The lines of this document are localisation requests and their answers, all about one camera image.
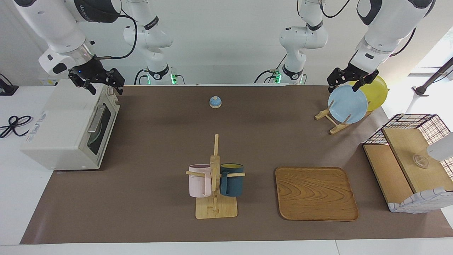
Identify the small clear glass dish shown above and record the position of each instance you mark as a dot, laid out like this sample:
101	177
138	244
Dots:
420	161

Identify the blurred white cylinder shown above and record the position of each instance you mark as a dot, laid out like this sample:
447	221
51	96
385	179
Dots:
442	147

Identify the wooden tray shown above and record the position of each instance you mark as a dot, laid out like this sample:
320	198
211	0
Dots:
315	194

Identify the brown table mat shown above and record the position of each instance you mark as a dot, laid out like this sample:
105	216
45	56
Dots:
141	198

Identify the black device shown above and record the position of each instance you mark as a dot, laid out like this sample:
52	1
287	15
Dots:
7	89

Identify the yellow plate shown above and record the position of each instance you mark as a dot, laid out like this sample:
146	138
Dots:
377	95

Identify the white toaster oven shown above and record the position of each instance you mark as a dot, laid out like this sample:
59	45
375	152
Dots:
60	124

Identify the black tripod pole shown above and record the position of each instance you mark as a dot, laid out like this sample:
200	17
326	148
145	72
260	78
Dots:
433	78

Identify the wooden plate rack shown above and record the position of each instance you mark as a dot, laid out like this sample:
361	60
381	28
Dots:
336	129

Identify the glass oven door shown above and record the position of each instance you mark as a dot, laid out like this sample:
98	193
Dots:
106	120

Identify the wooden mug tree stand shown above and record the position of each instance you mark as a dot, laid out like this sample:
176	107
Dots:
216	210

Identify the blue call bell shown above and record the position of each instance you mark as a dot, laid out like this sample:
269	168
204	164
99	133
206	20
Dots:
215	102

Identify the white socket box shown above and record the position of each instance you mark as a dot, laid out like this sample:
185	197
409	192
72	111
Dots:
49	81

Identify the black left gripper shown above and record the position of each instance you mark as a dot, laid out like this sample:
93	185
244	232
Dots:
348	74

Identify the light blue plate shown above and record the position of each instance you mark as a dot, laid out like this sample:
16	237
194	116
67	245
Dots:
347	104

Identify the dark teal mug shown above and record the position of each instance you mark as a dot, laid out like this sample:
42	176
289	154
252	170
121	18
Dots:
233	182

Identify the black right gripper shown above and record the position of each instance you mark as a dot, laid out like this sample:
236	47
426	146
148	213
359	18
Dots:
92	71

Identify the pink mug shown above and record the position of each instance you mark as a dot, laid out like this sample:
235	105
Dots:
198	182

